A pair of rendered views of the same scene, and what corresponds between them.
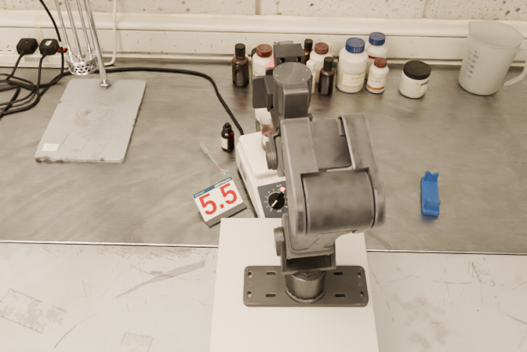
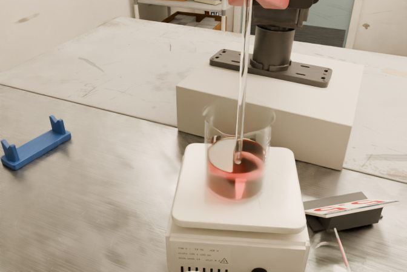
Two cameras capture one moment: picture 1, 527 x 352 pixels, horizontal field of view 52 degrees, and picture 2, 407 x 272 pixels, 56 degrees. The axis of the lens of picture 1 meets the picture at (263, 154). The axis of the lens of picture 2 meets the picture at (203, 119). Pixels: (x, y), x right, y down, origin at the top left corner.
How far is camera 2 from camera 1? 1.20 m
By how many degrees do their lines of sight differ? 102
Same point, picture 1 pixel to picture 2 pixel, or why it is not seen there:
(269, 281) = (303, 71)
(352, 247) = (205, 74)
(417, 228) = (94, 128)
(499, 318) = (111, 71)
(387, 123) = not seen: outside the picture
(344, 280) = (232, 58)
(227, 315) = (347, 74)
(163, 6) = not seen: outside the picture
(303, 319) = not seen: hidden behind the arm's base
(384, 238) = (140, 128)
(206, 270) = (364, 150)
